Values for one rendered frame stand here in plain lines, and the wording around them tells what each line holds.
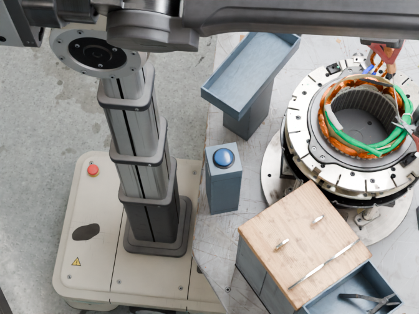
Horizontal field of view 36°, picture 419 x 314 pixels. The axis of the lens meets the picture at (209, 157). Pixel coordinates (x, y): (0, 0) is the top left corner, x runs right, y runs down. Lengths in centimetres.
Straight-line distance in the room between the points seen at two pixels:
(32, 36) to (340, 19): 32
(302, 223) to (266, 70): 40
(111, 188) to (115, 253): 23
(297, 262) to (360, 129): 36
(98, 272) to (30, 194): 56
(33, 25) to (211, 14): 19
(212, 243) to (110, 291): 62
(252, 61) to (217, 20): 88
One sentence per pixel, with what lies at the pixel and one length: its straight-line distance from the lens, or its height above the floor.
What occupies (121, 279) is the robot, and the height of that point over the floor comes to 26.
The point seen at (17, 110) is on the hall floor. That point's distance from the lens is 276.
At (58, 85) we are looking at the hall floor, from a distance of 278.
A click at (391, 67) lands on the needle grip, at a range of 123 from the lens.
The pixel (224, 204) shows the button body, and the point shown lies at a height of 84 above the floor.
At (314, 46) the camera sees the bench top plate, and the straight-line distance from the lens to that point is 189.
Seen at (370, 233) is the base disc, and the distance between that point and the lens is 164.
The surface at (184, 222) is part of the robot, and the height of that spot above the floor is 30.
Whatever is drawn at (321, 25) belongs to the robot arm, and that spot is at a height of 179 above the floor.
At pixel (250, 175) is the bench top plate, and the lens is 167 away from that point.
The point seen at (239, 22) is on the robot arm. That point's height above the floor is 178.
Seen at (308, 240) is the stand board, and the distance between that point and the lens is 133.
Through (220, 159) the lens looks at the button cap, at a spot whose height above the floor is 104.
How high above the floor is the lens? 232
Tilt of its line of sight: 65 degrees down
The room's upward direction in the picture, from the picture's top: straight up
